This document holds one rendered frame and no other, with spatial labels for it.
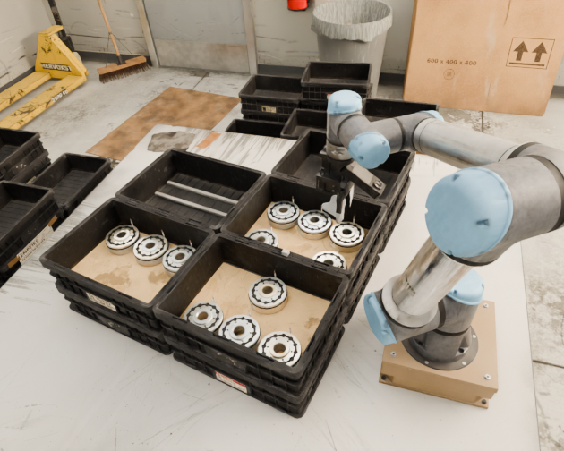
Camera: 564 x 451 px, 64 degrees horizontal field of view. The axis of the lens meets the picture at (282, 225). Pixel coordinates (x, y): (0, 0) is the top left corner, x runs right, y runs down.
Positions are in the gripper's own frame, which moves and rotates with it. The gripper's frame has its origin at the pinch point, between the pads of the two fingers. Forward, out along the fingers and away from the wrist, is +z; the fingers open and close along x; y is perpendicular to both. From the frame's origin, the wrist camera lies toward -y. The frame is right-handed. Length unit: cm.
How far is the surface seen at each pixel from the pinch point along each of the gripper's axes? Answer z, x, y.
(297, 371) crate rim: 1.7, 46.7, -7.5
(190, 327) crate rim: 3, 47, 20
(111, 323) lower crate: 23, 47, 52
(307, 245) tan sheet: 13.8, 3.7, 9.6
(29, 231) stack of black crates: 49, 16, 135
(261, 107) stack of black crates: 64, -132, 102
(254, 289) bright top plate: 10.3, 26.6, 14.7
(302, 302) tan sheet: 12.9, 23.6, 2.2
